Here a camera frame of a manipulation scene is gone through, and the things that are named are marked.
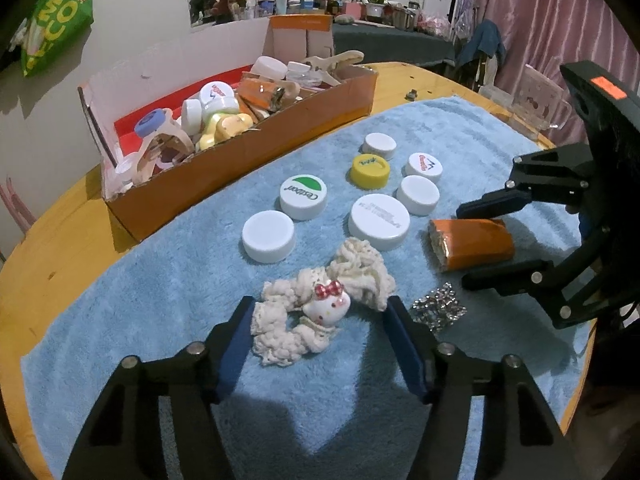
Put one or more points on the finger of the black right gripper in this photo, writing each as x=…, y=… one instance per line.
x=558, y=176
x=545, y=282

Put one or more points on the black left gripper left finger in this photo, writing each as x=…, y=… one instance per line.
x=122, y=435

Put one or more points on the orange block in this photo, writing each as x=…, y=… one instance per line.
x=460, y=244

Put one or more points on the white cap red blue logo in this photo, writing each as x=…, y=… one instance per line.
x=424, y=165

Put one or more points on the plain white cap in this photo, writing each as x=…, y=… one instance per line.
x=378, y=143
x=418, y=194
x=268, y=236

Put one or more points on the small grey bolt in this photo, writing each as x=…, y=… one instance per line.
x=412, y=95

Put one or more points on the light blue fluffy towel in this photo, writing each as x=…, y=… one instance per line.
x=342, y=414

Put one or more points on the large white printed cap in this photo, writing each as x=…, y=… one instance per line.
x=380, y=219

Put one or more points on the yellow bottle cap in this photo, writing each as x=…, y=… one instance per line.
x=369, y=171

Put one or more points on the dark green covered side table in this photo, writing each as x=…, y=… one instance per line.
x=380, y=44

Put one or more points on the wooden clip in box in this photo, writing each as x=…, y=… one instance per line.
x=326, y=67

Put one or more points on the white cap green logo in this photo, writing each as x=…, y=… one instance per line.
x=303, y=197

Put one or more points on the orange cardboard box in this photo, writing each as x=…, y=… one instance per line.
x=187, y=117

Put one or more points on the yellow plastic toy in box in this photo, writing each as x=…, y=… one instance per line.
x=223, y=127

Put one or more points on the white logo cap in box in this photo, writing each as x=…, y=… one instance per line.
x=215, y=90

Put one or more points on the green shopping bag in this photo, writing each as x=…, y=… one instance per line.
x=53, y=27

